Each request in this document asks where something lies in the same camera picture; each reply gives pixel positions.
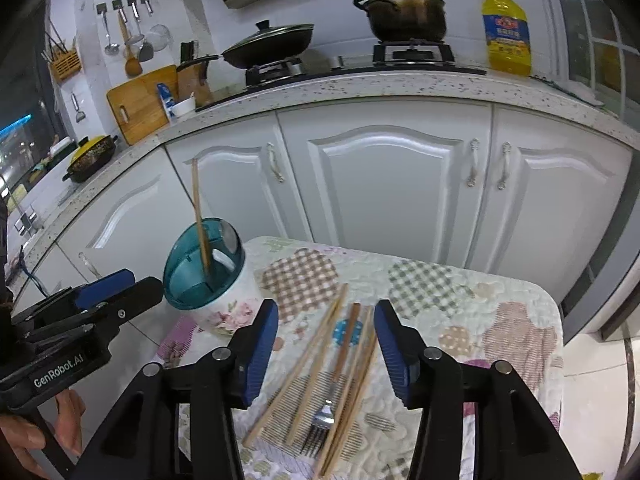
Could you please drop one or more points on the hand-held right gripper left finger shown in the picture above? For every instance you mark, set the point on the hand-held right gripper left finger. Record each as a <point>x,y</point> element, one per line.
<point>260,355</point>

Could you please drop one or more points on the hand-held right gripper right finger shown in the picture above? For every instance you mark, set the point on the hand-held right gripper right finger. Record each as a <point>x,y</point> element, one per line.
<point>392,355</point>

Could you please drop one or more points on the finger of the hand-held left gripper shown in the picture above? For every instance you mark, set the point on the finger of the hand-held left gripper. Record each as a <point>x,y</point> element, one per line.
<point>140,295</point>
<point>105,285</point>

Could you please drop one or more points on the dark brown wooden chopstick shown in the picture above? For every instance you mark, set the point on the dark brown wooden chopstick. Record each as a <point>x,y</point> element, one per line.
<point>347,335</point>

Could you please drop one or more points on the floral utensil holder teal rim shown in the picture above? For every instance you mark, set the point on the floral utensil holder teal rim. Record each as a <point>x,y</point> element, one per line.
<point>225,310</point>

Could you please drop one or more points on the white ceramic spoon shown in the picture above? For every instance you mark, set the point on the white ceramic spoon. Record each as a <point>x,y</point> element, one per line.
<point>223,259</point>

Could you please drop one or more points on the metal fork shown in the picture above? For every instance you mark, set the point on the metal fork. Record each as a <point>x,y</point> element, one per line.
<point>320,425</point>

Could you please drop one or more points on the person's left hand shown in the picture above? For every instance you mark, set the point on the person's left hand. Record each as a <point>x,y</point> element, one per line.
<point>70,420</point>

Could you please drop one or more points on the patchwork quilted cloth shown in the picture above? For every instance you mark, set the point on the patchwork quilted cloth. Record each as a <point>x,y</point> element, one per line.
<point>450,280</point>

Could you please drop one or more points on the metal faucet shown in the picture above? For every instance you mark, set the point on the metal faucet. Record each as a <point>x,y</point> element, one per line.
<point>25,222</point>

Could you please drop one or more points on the yellow lidded casserole pan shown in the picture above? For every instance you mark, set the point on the yellow lidded casserole pan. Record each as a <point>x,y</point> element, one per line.
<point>90,157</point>

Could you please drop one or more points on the white dish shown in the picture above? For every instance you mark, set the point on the white dish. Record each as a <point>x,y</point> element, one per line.
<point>60,147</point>

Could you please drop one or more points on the metal peeler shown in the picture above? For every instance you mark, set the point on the metal peeler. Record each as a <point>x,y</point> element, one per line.
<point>80,116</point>

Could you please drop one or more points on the slotted wooden cutting board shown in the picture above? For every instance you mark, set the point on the slotted wooden cutting board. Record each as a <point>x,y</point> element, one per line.
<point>140,115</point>

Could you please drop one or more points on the dark window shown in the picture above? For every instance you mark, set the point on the dark window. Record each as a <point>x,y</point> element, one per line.
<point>15,135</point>

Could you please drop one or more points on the white bowl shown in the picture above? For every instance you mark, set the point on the white bowl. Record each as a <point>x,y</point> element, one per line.
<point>184,106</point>

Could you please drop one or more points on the blue white carton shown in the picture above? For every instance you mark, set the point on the blue white carton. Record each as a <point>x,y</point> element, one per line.
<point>165,100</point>

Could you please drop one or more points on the plain wooden cutting board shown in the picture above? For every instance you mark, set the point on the plain wooden cutting board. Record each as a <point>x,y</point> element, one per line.
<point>162,77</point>

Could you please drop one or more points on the wooden knife block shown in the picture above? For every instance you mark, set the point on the wooden knife block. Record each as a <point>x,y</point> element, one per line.
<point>192,85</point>

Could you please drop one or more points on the wooden spatula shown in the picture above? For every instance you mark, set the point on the wooden spatula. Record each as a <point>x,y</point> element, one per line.
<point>132,66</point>

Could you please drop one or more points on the metal turner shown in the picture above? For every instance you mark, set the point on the metal turner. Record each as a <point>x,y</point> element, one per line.
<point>146,52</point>

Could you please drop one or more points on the metal ladle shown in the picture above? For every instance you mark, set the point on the metal ladle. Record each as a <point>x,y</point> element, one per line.
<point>111,49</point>

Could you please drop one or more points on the mesh strainer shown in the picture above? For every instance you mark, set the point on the mesh strainer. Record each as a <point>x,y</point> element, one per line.
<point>160,37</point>

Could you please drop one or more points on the black wok with lid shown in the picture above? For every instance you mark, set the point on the black wok with lid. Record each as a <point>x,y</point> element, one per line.
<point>270,47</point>

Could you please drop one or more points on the black gas stove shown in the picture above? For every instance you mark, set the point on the black gas stove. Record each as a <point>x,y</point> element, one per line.
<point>350,67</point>

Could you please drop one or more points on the yellow oil bottle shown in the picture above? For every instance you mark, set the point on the yellow oil bottle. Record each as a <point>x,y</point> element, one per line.
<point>506,35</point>

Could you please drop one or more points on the black lidded stockpot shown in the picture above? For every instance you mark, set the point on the black lidded stockpot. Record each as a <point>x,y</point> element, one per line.
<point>405,15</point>

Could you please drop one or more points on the white framed glass door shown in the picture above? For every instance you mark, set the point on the white framed glass door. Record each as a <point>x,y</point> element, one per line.
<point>600,35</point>

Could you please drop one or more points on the bamboo wall chopstick holder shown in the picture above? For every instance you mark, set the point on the bamboo wall chopstick holder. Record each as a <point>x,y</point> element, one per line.
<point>65,65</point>

